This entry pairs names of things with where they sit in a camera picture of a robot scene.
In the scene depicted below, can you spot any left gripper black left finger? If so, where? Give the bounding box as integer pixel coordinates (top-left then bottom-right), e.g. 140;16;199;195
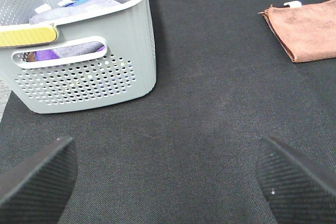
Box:
1;137;78;223

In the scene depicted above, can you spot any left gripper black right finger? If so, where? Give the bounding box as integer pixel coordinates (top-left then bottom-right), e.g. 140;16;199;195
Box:
256;136;335;223

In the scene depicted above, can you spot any brown towel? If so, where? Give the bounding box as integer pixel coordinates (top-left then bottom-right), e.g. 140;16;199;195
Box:
259;0;335;63

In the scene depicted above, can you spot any black table mat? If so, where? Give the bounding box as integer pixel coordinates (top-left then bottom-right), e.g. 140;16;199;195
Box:
1;0;335;223

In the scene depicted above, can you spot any purple towel in basket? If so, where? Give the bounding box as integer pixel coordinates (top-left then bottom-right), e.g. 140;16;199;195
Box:
26;44;106;62

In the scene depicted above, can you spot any grey perforated laundry basket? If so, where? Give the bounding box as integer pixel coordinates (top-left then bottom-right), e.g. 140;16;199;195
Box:
1;0;156;114

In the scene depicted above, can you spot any grey towel in basket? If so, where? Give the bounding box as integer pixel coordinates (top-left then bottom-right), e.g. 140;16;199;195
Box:
29;0;131;24

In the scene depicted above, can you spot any yellow basket handle grip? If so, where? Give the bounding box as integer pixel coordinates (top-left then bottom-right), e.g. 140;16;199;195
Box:
1;24;58;48

